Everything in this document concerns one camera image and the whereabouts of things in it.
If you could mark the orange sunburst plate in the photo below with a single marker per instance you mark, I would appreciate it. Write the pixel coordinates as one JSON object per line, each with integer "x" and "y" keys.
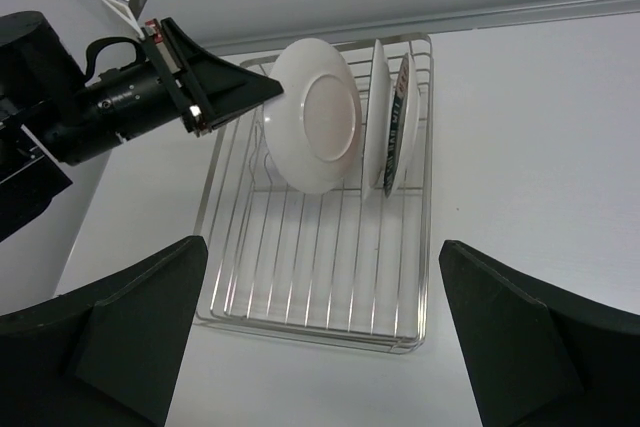
{"x": 379, "y": 102}

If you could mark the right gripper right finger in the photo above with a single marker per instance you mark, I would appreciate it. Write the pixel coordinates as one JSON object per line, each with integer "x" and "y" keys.
{"x": 536, "y": 354}

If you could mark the metal wire dish rack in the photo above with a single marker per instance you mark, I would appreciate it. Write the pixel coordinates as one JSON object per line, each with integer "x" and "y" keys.
{"x": 347, "y": 268}

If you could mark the green rimmed plate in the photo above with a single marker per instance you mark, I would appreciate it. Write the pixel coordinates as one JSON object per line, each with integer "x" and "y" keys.
{"x": 403, "y": 125}

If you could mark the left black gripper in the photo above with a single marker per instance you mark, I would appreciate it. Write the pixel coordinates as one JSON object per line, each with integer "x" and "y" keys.
{"x": 80, "y": 118}

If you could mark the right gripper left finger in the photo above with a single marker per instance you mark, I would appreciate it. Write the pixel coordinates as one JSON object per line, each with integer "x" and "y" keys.
{"x": 108, "y": 353}

